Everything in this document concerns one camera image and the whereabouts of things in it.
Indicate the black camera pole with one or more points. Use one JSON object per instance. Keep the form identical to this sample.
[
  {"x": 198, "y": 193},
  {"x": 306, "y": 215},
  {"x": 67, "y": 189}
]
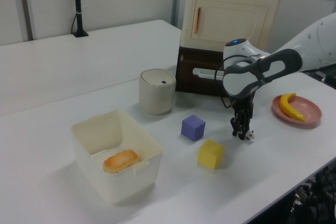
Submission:
[{"x": 78, "y": 3}]

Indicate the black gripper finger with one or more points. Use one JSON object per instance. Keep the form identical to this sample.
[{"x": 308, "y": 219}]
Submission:
[
  {"x": 248, "y": 119},
  {"x": 236, "y": 125}
]

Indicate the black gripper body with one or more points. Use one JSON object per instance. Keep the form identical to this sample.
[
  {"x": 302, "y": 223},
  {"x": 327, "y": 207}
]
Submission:
[{"x": 241, "y": 103}]

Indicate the black equipment under table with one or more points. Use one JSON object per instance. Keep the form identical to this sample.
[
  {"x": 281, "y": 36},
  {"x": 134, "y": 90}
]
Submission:
[{"x": 325, "y": 195}]

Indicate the brown wooden drawer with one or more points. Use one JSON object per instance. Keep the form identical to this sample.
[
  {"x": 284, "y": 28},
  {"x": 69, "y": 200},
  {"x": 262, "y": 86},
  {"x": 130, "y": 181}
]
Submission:
[{"x": 189, "y": 82}]

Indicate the toasted bread slice toy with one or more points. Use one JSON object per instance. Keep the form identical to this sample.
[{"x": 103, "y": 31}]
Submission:
[{"x": 120, "y": 160}]

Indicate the cream plastic bin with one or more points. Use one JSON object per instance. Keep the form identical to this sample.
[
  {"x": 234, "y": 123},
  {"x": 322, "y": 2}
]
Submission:
[{"x": 86, "y": 140}]

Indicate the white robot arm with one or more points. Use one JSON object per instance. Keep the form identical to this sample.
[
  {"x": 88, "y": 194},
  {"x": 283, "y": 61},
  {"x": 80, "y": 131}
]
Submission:
[{"x": 241, "y": 82}]

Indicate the cream lidded trash can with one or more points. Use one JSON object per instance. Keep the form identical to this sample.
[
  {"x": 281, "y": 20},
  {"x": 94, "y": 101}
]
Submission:
[{"x": 157, "y": 91}]

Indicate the small panda toy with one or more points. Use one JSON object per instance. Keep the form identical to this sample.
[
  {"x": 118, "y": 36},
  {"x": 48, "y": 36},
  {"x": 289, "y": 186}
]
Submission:
[{"x": 250, "y": 136}]

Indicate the cream toy cabinet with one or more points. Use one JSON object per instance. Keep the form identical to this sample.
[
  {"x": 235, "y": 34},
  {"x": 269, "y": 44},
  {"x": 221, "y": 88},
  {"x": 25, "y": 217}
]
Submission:
[{"x": 231, "y": 19}]

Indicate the purple foam cube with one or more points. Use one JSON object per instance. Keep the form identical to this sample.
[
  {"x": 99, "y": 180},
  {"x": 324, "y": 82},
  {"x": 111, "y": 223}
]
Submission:
[{"x": 193, "y": 127}]

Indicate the pink plate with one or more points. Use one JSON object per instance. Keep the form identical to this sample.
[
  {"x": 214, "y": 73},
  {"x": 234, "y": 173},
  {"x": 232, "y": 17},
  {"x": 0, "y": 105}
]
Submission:
[{"x": 309, "y": 111}]

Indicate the yellow banana toy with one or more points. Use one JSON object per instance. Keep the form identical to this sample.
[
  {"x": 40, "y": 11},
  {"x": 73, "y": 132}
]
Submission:
[{"x": 287, "y": 106}]

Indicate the yellow foam cube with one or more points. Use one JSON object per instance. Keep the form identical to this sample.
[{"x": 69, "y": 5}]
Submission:
[{"x": 210, "y": 154}]

